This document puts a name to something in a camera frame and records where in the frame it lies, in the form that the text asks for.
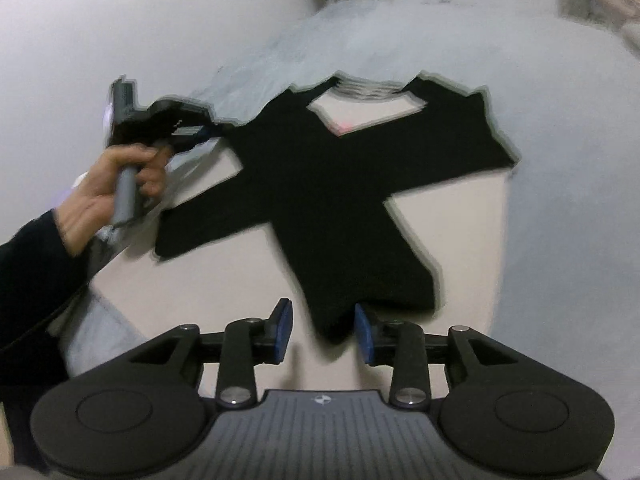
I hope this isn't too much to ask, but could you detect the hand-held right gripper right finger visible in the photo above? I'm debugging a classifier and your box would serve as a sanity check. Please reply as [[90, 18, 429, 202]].
[[354, 304, 518, 407]]

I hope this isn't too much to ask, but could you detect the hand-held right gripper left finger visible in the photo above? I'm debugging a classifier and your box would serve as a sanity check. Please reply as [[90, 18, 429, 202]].
[[130, 299, 293, 407]]

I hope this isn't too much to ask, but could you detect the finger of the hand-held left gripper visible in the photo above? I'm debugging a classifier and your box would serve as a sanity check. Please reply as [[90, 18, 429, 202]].
[[172, 122, 224, 153]]

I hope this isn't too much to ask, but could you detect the cream sweatshirt with black sleeves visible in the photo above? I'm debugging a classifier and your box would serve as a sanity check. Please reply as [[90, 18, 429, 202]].
[[87, 72, 523, 393]]

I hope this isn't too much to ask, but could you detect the person's left forearm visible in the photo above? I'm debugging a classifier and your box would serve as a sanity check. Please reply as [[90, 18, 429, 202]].
[[0, 209, 103, 361]]

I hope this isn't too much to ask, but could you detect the person's left hand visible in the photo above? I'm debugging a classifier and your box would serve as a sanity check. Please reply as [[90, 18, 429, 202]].
[[54, 142, 168, 258]]

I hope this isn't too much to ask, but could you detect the beige folded blanket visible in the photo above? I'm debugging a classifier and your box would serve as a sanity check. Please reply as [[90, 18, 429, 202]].
[[595, 0, 640, 23]]

